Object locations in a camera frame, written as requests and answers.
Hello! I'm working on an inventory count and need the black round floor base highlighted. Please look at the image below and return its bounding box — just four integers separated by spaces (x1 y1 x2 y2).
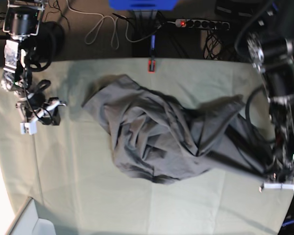
36 21 65 62

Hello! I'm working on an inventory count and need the white bin bottom left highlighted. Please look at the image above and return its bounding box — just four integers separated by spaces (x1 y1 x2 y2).
0 197 56 235

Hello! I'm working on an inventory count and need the blue box top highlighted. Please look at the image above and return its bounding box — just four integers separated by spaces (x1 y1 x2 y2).
109 0 177 10

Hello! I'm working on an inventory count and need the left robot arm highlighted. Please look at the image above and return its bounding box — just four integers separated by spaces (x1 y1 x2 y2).
234 0 294 185

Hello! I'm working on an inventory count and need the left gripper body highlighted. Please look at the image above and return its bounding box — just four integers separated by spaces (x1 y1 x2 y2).
269 151 294 184

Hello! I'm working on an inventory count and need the white cable on floor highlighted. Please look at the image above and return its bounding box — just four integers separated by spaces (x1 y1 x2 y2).
66 0 121 50

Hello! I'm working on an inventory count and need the black power strip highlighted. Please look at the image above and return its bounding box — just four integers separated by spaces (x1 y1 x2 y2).
174 19 231 31

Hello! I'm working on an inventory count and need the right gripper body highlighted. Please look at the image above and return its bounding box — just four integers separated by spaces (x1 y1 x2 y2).
17 92 47 113

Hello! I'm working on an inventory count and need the grey t-shirt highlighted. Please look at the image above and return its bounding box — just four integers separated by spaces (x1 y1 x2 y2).
83 75 273 184

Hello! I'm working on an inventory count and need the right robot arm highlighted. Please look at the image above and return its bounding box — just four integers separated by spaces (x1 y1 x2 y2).
1 0 65 130

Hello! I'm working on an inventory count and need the red clamp top centre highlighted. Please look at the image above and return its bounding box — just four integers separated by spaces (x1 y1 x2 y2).
147 35 156 74

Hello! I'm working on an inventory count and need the blue clamp bottom right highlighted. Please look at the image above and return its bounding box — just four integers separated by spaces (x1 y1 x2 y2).
281 219 294 227

